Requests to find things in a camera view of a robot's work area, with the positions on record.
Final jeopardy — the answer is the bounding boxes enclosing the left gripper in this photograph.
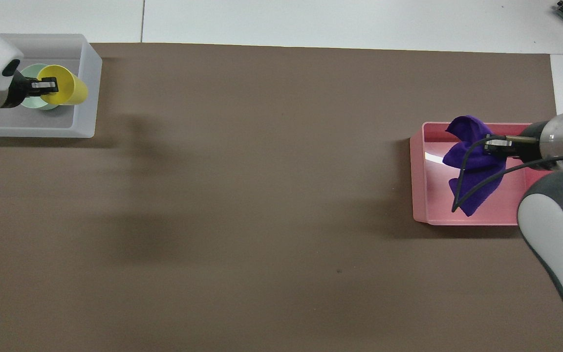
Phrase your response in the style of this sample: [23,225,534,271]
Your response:
[2,70,34,109]

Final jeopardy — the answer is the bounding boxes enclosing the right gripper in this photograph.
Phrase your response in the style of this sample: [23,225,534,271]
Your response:
[505,122,542,171]

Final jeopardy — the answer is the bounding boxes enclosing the yellow plastic cup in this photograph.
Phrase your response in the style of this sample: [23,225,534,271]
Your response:
[37,65,89,106]

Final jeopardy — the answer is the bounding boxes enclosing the purple cloth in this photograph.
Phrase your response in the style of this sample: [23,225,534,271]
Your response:
[442,115,507,217]

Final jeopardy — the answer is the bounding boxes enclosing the light green plastic cup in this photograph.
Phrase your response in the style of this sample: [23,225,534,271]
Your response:
[19,64,62,111]

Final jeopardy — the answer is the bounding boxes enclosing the translucent white plastic bin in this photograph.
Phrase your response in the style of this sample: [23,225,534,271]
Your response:
[0,33,103,138]

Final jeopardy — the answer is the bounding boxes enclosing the pink plastic bin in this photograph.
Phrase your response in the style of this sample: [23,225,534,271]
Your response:
[410,121,556,226]

